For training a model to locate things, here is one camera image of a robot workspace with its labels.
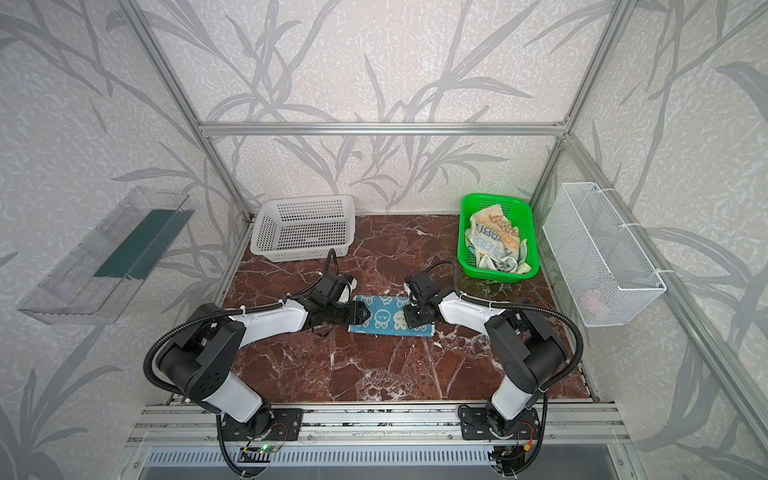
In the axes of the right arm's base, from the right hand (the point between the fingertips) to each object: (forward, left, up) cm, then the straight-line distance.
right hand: (411, 307), depth 93 cm
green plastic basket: (+39, -44, +3) cm, 59 cm away
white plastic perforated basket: (+34, +41, 0) cm, 53 cm away
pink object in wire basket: (-8, -45, +19) cm, 49 cm away
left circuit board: (-38, +39, -3) cm, 54 cm away
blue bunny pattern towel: (-4, +8, 0) cm, 8 cm away
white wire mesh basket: (-11, -39, +34) cm, 53 cm away
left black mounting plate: (-32, +34, +5) cm, 47 cm away
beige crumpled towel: (+25, -31, +2) cm, 40 cm away
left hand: (-1, +14, +2) cm, 14 cm away
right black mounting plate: (-31, -17, +1) cm, 36 cm away
